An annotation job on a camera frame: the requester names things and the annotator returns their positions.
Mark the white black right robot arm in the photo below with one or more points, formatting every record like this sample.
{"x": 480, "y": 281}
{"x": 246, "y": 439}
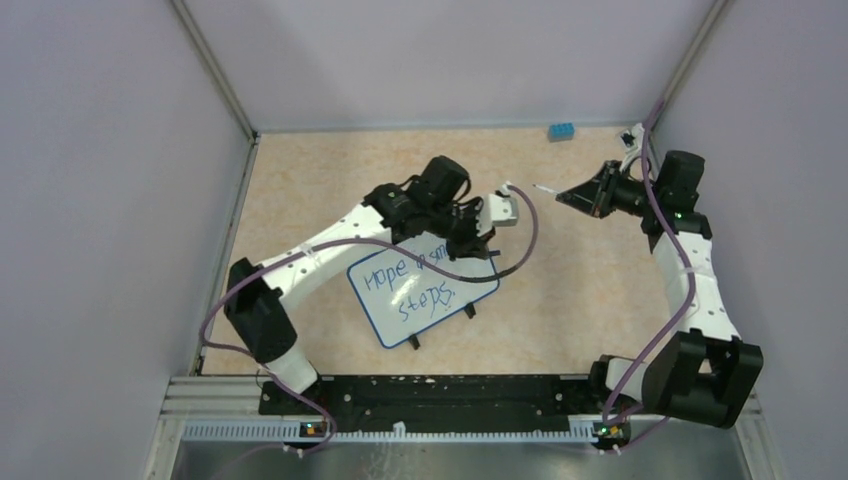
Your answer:
{"x": 697, "y": 368}

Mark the blue framed whiteboard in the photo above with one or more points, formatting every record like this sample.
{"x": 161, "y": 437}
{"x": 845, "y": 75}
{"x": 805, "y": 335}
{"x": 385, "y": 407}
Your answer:
{"x": 401, "y": 297}

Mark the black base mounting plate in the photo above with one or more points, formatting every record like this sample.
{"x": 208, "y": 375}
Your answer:
{"x": 522, "y": 403}

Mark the white cable duct rail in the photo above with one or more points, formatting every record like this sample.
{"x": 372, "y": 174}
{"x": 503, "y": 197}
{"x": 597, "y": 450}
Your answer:
{"x": 283, "y": 431}

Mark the blue toy brick block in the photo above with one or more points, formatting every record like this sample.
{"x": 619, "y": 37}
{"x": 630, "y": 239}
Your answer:
{"x": 561, "y": 132}

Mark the black whiteboard foot clip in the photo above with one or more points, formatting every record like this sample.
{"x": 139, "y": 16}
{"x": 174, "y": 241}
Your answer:
{"x": 414, "y": 342}
{"x": 470, "y": 310}

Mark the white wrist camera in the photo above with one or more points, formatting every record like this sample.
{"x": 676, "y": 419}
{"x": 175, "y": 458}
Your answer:
{"x": 631, "y": 138}
{"x": 497, "y": 211}

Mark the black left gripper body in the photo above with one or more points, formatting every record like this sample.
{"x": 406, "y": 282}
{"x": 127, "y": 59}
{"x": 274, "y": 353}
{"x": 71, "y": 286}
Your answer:
{"x": 461, "y": 233}

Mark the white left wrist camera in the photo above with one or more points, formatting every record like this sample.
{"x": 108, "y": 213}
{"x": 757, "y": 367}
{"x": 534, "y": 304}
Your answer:
{"x": 497, "y": 211}

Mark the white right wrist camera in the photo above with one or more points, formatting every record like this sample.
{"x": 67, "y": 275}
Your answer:
{"x": 631, "y": 138}

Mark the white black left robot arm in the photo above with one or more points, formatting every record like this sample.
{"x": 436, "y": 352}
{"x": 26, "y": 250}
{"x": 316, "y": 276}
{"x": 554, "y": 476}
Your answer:
{"x": 260, "y": 296}

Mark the blue white marker pen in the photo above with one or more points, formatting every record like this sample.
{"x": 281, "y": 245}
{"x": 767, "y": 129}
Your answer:
{"x": 546, "y": 189}

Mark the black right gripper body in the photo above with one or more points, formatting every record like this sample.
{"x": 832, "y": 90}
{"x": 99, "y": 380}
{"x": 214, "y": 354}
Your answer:
{"x": 603, "y": 200}

